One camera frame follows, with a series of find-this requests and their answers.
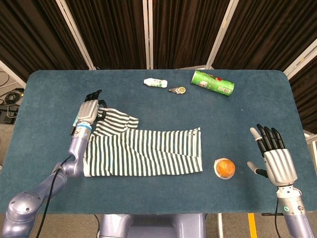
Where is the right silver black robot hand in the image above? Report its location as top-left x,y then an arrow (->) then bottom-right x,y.
247,123 -> 298,186

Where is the green white striped shirt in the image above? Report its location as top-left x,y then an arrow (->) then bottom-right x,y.
83,107 -> 204,178

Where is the green white marker pen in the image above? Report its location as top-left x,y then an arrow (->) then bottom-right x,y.
69,116 -> 78,135

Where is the small white bottle green label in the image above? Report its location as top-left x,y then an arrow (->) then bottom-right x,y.
143,77 -> 168,88

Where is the white partition post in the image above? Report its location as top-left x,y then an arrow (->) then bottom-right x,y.
142,0 -> 154,70
0,59 -> 27,89
206,0 -> 240,70
283,44 -> 317,80
55,0 -> 97,70

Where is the black floor cable coil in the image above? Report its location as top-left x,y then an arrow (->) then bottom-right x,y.
3,88 -> 25,105

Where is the green chips can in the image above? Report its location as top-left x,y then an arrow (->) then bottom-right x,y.
190,70 -> 235,97

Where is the white metal frame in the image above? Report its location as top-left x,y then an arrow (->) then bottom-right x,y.
305,132 -> 317,159

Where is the white table leg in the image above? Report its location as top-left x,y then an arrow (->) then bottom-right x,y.
217,213 -> 224,238

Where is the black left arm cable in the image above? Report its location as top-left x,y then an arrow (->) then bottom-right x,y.
36,156 -> 72,238

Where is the correction tape dispenser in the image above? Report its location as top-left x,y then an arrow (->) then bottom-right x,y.
168,86 -> 187,96

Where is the black floor device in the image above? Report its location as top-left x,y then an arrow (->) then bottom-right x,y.
0,104 -> 19,124

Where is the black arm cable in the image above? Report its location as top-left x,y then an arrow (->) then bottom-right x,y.
36,156 -> 72,238
273,198 -> 281,238

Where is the dark brown pleated curtain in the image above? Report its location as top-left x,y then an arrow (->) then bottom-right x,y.
288,56 -> 317,134
212,0 -> 317,71
151,0 -> 232,69
0,0 -> 90,82
64,0 -> 151,70

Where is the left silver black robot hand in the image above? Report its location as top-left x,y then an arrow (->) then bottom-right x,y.
74,89 -> 109,124

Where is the black cable beside torso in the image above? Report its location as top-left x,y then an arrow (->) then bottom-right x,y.
93,214 -> 100,238

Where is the lavender robot torso base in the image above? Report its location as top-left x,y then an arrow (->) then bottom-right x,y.
98,213 -> 208,238

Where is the yellow floor tape strip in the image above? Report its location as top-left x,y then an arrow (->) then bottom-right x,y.
247,212 -> 258,238

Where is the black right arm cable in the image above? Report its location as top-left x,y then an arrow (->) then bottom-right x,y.
273,198 -> 281,238

